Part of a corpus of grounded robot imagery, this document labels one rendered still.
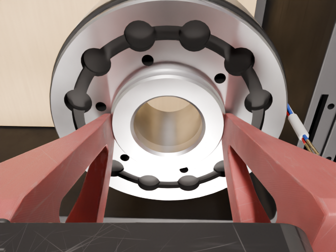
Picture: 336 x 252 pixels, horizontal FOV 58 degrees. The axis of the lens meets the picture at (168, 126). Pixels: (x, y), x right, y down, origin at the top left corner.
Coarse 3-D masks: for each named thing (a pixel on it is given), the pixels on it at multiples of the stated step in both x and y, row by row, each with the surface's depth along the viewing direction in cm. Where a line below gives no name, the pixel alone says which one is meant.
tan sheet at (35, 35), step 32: (0, 0) 22; (32, 0) 22; (64, 0) 22; (96, 0) 22; (0, 32) 23; (32, 32) 23; (64, 32) 23; (0, 64) 25; (32, 64) 25; (0, 96) 26; (32, 96) 26
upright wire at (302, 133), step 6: (288, 108) 14; (288, 114) 13; (294, 114) 13; (294, 120) 13; (294, 126) 13; (300, 126) 12; (300, 132) 12; (306, 132) 12; (300, 138) 12; (306, 138) 12; (306, 144) 12
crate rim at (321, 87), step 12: (324, 36) 13; (324, 48) 13; (324, 60) 13; (324, 72) 14; (312, 84) 14; (324, 84) 14; (312, 96) 14; (324, 96) 15; (312, 108) 15; (324, 108) 15; (300, 120) 16; (312, 120) 17; (324, 120) 15; (312, 132) 16; (324, 132) 16; (300, 144) 16; (312, 144) 16; (60, 216) 20; (108, 216) 20; (120, 216) 20; (132, 216) 20; (144, 216) 20; (156, 216) 20; (168, 216) 20; (180, 216) 20; (192, 216) 20; (204, 216) 20; (216, 216) 20; (228, 216) 20; (276, 216) 19
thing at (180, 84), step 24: (168, 72) 12; (120, 96) 12; (144, 96) 12; (192, 96) 12; (216, 96) 12; (120, 120) 12; (216, 120) 12; (120, 144) 13; (144, 144) 13; (192, 144) 13; (216, 144) 13; (168, 168) 14
